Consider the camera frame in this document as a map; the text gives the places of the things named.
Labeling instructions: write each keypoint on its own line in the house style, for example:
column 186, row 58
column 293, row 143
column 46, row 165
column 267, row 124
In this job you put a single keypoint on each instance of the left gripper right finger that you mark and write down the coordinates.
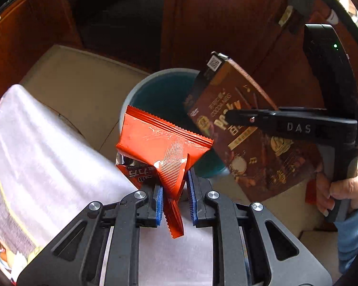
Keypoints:
column 250, row 245

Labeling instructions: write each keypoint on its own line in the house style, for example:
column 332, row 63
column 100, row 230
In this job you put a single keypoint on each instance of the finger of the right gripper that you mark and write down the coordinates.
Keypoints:
column 298, row 125

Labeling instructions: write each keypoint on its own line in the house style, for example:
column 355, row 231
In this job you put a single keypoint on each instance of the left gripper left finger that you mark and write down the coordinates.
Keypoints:
column 100, row 246

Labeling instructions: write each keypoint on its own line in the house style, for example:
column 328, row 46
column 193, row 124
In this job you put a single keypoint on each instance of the brown Pocky box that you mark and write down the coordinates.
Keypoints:
column 263, row 166

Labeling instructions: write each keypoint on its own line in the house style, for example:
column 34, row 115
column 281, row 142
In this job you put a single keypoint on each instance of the red snack wrapper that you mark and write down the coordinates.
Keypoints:
column 170, row 149

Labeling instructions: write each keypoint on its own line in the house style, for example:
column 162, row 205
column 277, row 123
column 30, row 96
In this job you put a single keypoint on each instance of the teal trash bin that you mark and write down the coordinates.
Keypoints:
column 163, row 94

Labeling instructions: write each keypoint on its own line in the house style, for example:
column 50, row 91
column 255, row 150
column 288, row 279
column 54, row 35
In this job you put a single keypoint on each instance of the wooden kitchen cabinets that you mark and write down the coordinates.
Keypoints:
column 263, row 36

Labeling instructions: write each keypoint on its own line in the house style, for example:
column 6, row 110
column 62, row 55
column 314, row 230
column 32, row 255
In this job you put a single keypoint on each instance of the person's right hand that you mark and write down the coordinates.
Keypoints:
column 327, row 192

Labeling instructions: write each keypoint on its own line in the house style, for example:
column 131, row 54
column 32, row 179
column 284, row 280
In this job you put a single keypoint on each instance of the purple white tablecloth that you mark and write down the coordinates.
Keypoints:
column 48, row 175

